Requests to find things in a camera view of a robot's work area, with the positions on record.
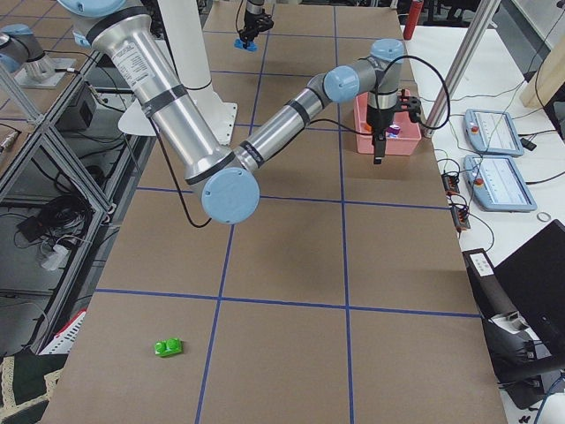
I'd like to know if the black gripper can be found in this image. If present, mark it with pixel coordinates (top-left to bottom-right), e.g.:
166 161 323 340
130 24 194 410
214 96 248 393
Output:
238 11 273 44
367 105 394 165

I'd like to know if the long blue toy block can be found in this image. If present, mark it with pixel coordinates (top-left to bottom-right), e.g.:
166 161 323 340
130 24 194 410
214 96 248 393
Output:
234 39 258 52

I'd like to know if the purple toy block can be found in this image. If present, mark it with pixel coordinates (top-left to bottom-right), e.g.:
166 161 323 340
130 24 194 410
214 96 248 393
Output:
386 125 401 138

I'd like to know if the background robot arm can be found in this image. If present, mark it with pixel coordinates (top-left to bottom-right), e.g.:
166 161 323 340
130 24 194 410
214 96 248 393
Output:
1 24 76 89

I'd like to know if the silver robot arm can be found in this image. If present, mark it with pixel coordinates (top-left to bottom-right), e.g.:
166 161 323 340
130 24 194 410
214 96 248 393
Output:
61 1 404 224
237 0 274 51

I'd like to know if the pink plastic box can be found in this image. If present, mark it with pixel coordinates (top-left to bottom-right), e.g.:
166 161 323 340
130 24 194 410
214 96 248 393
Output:
353 93 421 155

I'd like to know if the upper teach pendant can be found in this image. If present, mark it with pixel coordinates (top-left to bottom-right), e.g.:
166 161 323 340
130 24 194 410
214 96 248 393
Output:
463 109 524 157

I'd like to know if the teach pendant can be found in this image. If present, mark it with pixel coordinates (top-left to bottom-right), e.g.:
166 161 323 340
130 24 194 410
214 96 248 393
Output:
463 155 538 212
463 109 524 157

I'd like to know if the lower teach pendant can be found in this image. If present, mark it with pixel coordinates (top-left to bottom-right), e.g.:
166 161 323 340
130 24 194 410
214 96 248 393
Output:
463 155 538 212

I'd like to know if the red bottle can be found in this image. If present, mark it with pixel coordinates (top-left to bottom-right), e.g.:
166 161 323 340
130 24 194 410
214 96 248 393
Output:
403 0 424 41

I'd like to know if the black laptop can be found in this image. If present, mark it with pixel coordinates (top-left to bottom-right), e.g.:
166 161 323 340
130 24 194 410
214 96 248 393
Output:
494 219 564 352

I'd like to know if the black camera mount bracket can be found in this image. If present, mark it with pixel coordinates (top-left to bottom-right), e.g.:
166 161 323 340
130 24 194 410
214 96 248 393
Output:
395 88 422 124

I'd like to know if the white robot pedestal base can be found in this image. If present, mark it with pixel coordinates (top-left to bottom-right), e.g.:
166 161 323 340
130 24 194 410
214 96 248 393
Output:
158 0 237 146

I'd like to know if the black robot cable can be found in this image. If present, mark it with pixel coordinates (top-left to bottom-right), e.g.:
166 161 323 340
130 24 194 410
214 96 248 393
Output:
304 55 450 136

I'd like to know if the aluminium frame post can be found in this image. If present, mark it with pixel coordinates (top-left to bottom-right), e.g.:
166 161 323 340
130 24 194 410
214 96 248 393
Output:
425 0 501 138

